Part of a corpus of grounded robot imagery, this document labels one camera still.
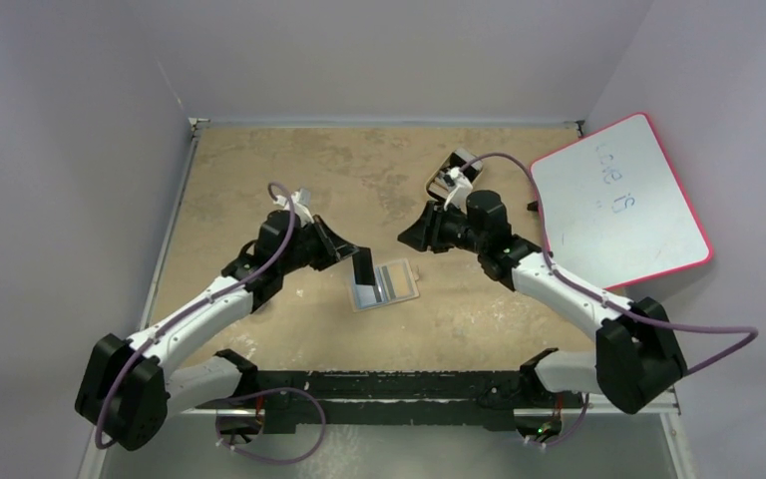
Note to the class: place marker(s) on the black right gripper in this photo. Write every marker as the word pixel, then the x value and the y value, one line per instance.
pixel 436 225

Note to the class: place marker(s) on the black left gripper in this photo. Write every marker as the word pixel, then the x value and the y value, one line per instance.
pixel 332 247

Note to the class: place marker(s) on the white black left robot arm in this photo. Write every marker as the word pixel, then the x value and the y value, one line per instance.
pixel 124 391

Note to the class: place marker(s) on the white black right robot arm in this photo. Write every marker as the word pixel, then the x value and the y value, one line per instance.
pixel 636 355

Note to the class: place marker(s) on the beige oval card tray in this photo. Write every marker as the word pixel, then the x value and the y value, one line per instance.
pixel 436 188

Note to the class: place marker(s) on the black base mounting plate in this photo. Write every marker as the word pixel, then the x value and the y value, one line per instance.
pixel 488 399

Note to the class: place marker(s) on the pink framed whiteboard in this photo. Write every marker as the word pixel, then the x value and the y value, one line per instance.
pixel 615 211

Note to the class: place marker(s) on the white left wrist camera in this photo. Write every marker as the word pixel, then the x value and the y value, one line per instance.
pixel 301 200

